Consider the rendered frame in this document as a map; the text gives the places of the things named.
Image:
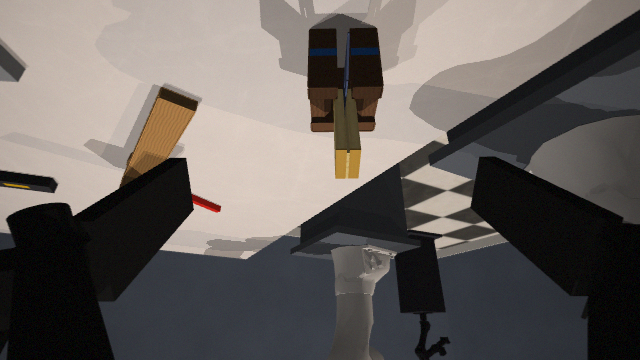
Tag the brown wooden v-shaped frame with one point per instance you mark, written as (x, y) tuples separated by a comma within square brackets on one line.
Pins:
[(170, 115)]

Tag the red rectangular bar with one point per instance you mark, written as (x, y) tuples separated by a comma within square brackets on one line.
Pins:
[(206, 204)]

